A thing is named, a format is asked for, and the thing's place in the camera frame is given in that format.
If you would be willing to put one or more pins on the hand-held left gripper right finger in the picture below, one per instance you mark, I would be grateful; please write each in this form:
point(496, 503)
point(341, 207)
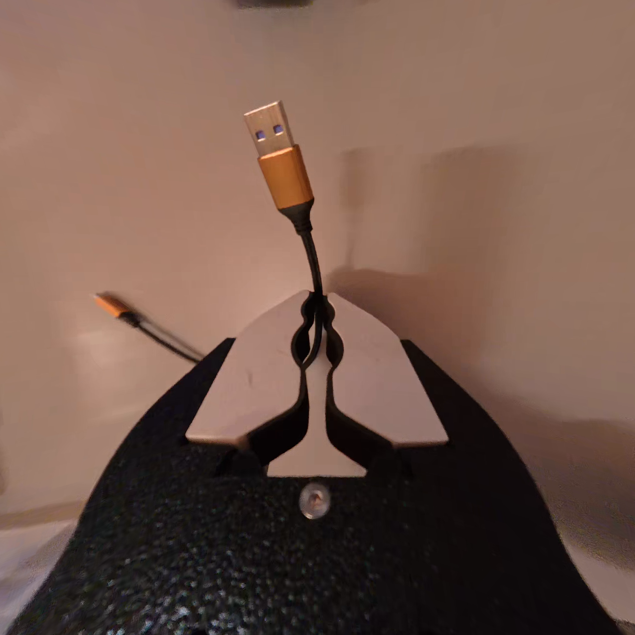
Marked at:
point(387, 387)

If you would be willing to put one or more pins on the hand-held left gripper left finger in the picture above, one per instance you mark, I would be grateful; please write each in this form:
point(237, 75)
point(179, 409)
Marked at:
point(248, 387)

